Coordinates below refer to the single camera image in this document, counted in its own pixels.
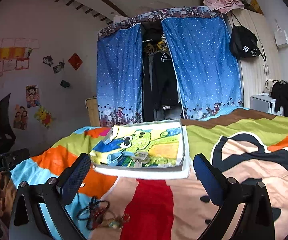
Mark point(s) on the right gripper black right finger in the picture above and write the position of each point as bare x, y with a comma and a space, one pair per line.
256, 219

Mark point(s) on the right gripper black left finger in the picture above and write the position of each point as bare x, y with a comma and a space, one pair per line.
27, 219

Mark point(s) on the family cartoon poster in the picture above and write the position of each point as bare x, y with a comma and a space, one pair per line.
20, 120

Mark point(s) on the yellow cartoon poster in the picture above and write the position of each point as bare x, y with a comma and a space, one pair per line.
44, 117

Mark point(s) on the anime poster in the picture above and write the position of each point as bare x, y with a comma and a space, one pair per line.
32, 96

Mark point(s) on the green jade pendant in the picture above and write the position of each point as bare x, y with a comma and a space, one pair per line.
114, 224

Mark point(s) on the wooden cabinet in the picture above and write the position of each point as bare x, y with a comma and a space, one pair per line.
92, 108

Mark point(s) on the white storage box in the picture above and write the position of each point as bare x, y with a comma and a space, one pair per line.
263, 103

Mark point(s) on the white tray with cartoon drawing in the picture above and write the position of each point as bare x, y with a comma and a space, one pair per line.
166, 142

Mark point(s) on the grey hair clip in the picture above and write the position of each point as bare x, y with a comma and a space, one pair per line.
140, 158

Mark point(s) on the black clothes heap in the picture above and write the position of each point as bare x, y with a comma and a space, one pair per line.
287, 97

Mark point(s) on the light wooden wardrobe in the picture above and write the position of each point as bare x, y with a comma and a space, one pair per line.
257, 74

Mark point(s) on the hanging dark clothes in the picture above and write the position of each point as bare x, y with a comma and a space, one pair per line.
161, 99

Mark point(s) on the left blue wardrobe curtain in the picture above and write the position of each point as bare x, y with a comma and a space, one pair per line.
119, 77

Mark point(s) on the blue wardrobe curtain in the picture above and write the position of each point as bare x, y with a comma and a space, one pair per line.
207, 73
119, 77

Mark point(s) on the right blue wardrobe curtain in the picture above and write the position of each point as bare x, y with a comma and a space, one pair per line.
207, 73

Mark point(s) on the white paper bag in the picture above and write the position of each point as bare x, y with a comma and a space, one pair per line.
281, 37

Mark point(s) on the pink clothes pile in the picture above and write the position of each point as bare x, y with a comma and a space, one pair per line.
223, 6

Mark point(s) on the pink certificates on wall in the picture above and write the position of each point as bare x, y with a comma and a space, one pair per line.
15, 53

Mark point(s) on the wall photo left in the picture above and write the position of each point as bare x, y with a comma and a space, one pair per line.
48, 60

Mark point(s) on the wall photo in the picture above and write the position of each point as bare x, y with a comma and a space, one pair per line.
58, 68
48, 60

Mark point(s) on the wall photo right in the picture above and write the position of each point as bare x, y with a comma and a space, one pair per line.
58, 68

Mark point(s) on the red diamond wall decoration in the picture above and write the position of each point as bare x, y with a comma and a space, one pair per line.
75, 61

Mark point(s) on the black drawstring bag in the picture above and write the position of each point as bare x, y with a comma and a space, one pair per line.
243, 43

